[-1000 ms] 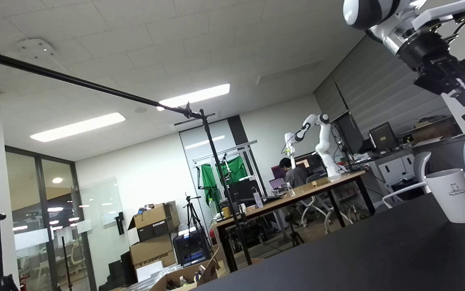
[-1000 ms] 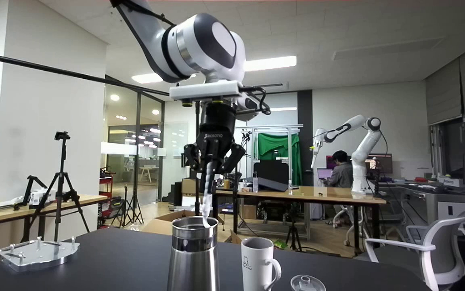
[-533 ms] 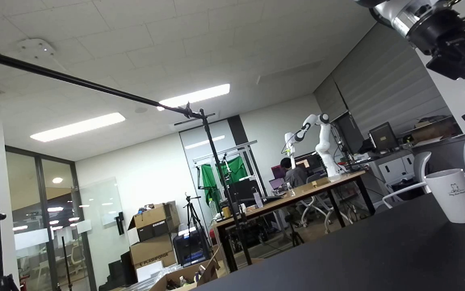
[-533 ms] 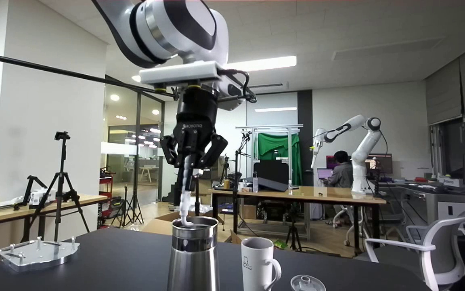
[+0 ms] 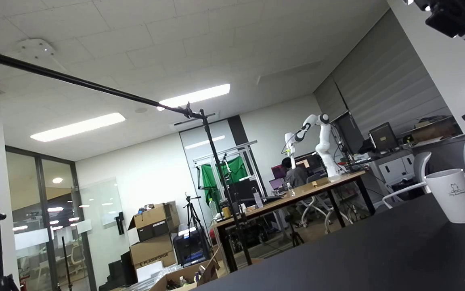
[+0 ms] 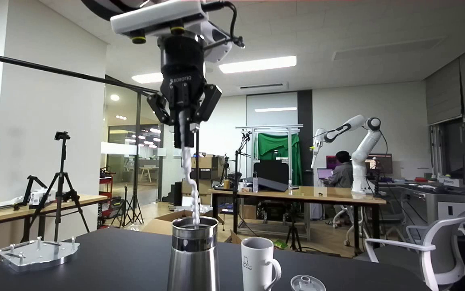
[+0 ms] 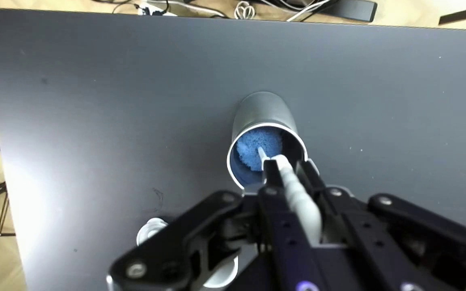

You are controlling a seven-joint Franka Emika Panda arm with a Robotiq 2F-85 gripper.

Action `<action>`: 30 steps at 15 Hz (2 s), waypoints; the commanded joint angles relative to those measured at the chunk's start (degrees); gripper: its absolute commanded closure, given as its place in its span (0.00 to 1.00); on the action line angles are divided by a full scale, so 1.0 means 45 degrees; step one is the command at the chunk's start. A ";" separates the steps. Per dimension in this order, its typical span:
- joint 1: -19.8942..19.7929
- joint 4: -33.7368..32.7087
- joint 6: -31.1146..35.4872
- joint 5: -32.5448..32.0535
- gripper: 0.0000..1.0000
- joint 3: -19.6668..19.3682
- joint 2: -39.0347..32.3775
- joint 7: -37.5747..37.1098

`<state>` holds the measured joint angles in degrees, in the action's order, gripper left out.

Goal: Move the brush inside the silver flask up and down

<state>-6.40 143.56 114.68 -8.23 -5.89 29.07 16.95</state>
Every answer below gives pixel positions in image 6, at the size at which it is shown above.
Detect clear glass lid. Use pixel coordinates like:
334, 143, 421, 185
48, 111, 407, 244
289, 273, 328, 291

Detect long ceiling light panel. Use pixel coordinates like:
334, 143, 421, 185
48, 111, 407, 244
131, 71, 166, 85
218, 54, 299, 75

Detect black boom pole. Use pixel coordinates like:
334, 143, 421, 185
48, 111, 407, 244
0, 48, 163, 98

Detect seated person dark hair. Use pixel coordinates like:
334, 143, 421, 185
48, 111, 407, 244
323, 150, 355, 189

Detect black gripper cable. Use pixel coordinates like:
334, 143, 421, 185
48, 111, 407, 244
202, 1, 247, 50

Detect long wooden bench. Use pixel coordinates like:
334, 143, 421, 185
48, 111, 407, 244
0, 192, 113, 229

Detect grey white desk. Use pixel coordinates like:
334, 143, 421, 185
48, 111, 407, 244
392, 180, 465, 239

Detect laptop with purple screen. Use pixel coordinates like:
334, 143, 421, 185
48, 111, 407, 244
317, 166, 336, 182

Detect black flat screen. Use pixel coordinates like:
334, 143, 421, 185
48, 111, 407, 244
252, 159, 291, 193

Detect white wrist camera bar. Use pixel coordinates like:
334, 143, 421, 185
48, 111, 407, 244
108, 0, 234, 64

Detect black camera tripod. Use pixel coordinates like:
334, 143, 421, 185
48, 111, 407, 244
21, 129, 92, 242

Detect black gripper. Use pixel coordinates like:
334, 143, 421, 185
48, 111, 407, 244
145, 32, 224, 148

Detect green cloth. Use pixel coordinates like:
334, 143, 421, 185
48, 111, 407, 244
257, 132, 302, 184

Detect silver metal flask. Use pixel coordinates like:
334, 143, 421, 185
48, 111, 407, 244
166, 214, 220, 291

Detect black light stand pole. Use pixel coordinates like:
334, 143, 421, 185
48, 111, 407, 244
194, 127, 202, 214

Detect wooden table black legs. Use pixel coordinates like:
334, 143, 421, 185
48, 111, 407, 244
210, 184, 389, 255

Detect white office chair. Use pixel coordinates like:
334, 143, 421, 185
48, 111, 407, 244
362, 214, 465, 291

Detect grey roller blinds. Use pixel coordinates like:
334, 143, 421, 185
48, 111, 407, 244
425, 37, 465, 155

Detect white backdrop frame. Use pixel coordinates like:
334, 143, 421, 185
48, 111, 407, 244
236, 124, 305, 187

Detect white ceramic mug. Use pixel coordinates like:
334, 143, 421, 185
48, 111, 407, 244
239, 235, 284, 291

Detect clear acrylic tray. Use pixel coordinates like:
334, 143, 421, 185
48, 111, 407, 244
0, 235, 82, 271

